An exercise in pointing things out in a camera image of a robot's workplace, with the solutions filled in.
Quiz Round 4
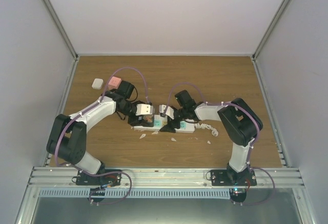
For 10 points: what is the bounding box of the green patterned plug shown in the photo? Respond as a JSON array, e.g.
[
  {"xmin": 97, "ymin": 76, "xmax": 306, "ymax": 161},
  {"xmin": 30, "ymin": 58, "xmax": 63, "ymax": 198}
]
[{"xmin": 142, "ymin": 114, "xmax": 154, "ymax": 127}]

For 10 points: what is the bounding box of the white power strip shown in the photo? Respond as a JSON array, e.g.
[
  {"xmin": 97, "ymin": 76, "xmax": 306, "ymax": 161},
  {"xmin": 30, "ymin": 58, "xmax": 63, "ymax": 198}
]
[{"xmin": 133, "ymin": 115, "xmax": 195, "ymax": 133}]

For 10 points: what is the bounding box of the pink cube adapter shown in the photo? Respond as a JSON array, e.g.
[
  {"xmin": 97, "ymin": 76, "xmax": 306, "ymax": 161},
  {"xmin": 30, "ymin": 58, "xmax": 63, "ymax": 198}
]
[{"xmin": 108, "ymin": 76, "xmax": 122, "ymax": 90}]

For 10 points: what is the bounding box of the white plug adapter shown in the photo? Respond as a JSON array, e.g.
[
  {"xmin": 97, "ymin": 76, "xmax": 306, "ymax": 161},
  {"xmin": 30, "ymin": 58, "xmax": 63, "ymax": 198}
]
[{"xmin": 92, "ymin": 78, "xmax": 104, "ymax": 90}]

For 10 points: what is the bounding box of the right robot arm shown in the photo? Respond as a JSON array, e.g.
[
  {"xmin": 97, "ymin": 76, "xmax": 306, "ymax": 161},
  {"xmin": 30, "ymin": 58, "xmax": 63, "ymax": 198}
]
[{"xmin": 159, "ymin": 90, "xmax": 263, "ymax": 186}]

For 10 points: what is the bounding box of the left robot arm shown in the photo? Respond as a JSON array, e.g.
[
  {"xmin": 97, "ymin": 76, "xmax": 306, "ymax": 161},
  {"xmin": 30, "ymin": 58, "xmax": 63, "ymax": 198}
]
[{"xmin": 46, "ymin": 82, "xmax": 147, "ymax": 185}]

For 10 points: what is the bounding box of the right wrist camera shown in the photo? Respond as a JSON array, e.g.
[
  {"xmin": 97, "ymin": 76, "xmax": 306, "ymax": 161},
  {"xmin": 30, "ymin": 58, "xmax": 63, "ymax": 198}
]
[{"xmin": 159, "ymin": 105, "xmax": 174, "ymax": 119}]

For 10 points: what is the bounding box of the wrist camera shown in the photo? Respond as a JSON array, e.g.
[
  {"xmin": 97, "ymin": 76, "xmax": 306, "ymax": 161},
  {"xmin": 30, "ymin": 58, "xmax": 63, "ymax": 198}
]
[
  {"xmin": 159, "ymin": 105, "xmax": 174, "ymax": 119},
  {"xmin": 135, "ymin": 104, "xmax": 154, "ymax": 116}
]

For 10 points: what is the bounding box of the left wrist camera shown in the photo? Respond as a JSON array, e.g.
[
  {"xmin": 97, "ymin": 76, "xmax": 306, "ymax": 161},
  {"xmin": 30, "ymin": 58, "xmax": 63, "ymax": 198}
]
[{"xmin": 135, "ymin": 104, "xmax": 154, "ymax": 116}]

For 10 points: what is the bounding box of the white coiled power cord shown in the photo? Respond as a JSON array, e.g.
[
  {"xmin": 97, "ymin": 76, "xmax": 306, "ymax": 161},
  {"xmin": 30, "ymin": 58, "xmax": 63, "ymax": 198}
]
[{"xmin": 193, "ymin": 123, "xmax": 219, "ymax": 137}]

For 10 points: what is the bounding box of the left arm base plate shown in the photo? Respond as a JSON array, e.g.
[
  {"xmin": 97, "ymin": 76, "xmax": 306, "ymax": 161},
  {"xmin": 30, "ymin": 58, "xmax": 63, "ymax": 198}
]
[{"xmin": 71, "ymin": 168, "xmax": 122, "ymax": 187}]

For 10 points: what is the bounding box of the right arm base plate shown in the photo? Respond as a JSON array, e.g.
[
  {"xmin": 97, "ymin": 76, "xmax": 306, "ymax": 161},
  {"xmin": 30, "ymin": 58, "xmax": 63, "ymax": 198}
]
[{"xmin": 208, "ymin": 168, "xmax": 257, "ymax": 187}]

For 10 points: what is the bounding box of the grey slotted cable duct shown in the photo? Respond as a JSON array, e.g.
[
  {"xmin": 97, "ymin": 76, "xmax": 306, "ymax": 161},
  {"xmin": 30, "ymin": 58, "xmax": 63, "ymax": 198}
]
[{"xmin": 39, "ymin": 188, "xmax": 230, "ymax": 200}]

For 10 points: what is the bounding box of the aluminium front rail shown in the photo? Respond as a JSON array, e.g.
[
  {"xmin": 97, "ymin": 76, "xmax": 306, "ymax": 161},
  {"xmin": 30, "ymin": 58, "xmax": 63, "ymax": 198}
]
[{"xmin": 28, "ymin": 167, "xmax": 305, "ymax": 189}]

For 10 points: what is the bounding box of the left aluminium frame post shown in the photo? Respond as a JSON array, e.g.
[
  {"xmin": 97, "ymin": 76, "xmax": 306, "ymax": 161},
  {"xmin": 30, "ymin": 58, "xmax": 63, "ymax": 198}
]
[{"xmin": 32, "ymin": 0, "xmax": 79, "ymax": 60}]

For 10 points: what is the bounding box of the aluminium frame post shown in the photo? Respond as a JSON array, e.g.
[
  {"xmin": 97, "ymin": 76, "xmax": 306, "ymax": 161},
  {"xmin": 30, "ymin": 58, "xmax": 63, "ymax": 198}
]
[
  {"xmin": 32, "ymin": 0, "xmax": 79, "ymax": 60},
  {"xmin": 251, "ymin": 0, "xmax": 292, "ymax": 62}
]

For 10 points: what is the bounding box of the right aluminium frame post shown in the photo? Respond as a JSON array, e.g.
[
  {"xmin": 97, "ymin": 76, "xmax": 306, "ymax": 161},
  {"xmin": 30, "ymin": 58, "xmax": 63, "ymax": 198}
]
[{"xmin": 251, "ymin": 0, "xmax": 292, "ymax": 62}]

